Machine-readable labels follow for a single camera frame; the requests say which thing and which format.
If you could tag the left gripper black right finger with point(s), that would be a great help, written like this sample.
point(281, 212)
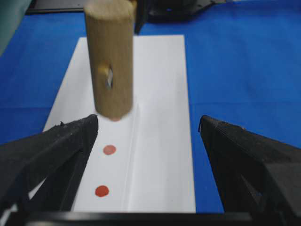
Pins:
point(258, 178)

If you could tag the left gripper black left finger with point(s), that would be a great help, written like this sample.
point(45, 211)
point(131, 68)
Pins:
point(43, 172)

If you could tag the wooden mallet hammer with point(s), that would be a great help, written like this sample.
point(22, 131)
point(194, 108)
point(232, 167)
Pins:
point(110, 31)

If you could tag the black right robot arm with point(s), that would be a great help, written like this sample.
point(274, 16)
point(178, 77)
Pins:
point(165, 11)

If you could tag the small white raised block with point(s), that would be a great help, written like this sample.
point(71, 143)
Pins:
point(106, 180)

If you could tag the large white foam board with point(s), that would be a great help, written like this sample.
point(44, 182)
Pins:
point(162, 179)

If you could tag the teal backdrop curtain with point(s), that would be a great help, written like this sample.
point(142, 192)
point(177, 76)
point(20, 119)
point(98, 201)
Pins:
point(11, 15)

